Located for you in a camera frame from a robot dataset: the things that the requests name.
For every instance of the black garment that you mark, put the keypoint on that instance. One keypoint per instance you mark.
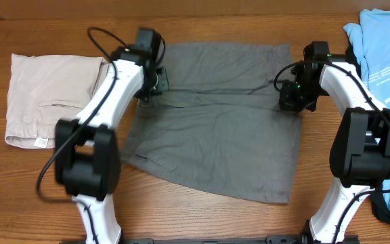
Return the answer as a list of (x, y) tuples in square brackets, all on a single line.
[(380, 208)]

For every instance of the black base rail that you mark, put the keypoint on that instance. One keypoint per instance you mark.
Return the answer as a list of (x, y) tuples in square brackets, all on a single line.
[(208, 241)]

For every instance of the grey shorts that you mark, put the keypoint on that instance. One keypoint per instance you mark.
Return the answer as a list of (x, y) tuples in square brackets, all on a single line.
[(218, 126)]

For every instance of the folded beige shorts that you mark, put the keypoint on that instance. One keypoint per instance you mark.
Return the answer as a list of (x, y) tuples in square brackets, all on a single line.
[(44, 89)]

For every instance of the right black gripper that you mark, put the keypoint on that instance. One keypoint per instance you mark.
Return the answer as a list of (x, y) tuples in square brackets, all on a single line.
[(288, 102)]

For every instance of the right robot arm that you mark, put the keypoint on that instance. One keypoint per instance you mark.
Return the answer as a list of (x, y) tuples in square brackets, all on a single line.
[(360, 154)]

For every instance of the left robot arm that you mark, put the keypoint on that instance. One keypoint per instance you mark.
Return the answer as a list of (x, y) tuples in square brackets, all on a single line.
[(86, 156)]

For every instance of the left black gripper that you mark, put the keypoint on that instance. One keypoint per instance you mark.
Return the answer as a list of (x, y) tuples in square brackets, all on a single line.
[(144, 93)]

